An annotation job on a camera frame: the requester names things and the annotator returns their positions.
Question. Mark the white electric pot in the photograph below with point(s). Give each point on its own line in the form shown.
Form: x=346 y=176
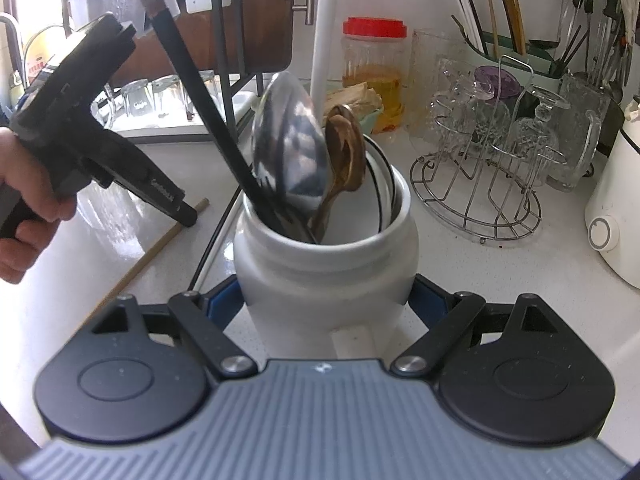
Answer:
x=617 y=200

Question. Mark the clear drinking glass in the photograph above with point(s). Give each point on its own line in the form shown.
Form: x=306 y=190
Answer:
x=136 y=100
x=166 y=95
x=207 y=87

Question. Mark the white ceramic spoon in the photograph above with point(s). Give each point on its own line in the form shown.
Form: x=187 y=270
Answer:
x=375 y=185

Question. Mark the clear tall glass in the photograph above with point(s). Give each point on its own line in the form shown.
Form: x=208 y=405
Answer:
x=435 y=60

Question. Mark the bundle of assorted chopsticks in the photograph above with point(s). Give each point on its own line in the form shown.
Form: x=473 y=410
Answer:
x=492 y=15

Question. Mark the textured glass pitcher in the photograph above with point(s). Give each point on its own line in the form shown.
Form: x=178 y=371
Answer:
x=575 y=135

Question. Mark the white ceramic mug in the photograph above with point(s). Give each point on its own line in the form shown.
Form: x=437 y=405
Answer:
x=325 y=270

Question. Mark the bunch of slim cooking utensils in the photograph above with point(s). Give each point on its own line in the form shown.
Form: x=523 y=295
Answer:
x=565 y=55

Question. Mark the row of hanging utensils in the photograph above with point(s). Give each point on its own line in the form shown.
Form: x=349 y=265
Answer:
x=605 y=15

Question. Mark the wooden chopstick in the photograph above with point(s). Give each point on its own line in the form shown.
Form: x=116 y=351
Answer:
x=155 y=255

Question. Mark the wooden cutting board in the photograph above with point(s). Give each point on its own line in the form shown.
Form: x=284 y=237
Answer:
x=265 y=20

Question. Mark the gold metal spoon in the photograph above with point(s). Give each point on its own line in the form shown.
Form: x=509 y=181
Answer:
x=345 y=145

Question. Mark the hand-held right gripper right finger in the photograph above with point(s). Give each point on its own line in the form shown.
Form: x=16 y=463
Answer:
x=425 y=305

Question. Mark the dark gooseneck faucet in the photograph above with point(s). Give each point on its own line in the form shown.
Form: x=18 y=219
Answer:
x=12 y=35

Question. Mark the red lid plastic jar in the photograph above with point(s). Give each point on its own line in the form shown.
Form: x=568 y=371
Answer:
x=372 y=70

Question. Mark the green utensil drainer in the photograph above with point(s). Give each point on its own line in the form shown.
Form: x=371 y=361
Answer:
x=540 y=67

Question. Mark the person's left hand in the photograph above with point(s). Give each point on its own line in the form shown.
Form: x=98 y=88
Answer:
x=30 y=250

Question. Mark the crystal stemmed glass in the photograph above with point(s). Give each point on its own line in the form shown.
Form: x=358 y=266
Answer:
x=450 y=110
x=537 y=135
x=487 y=130

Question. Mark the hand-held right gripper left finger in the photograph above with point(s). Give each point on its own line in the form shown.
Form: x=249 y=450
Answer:
x=220 y=305

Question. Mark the silver metal spoon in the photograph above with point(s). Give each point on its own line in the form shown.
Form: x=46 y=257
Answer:
x=290 y=135

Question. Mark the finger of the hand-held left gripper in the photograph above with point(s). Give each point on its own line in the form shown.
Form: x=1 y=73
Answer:
x=160 y=187

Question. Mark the black metal rack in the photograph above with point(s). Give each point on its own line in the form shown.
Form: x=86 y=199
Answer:
x=217 y=35

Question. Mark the yellow oil jug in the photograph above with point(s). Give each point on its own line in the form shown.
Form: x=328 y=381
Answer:
x=42 y=52

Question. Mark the white tray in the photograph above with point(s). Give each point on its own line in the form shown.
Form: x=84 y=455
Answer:
x=165 y=127

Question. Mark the purple cup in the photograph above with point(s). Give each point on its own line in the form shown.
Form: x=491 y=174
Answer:
x=495 y=82

